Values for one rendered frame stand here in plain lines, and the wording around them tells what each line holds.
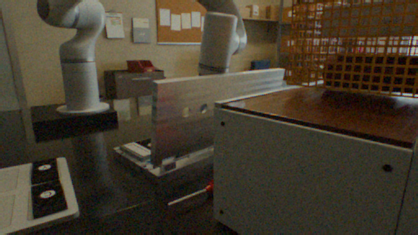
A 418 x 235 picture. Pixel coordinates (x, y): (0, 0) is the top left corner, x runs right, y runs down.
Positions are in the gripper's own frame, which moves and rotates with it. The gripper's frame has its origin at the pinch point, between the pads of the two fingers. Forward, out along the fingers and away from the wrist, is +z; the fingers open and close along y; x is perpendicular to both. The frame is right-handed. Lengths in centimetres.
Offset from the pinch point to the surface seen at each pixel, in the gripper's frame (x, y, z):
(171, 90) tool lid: 11.1, 22.1, -17.2
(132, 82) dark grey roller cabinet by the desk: -220, -100, 64
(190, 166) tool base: 13.4, 16.7, 0.7
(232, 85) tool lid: 11.1, 4.5, -16.5
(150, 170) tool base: 9.8, 24.8, 0.7
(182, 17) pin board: -267, -204, -10
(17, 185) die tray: -4.1, 46.4, 4.6
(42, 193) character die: 4.7, 44.1, 1.6
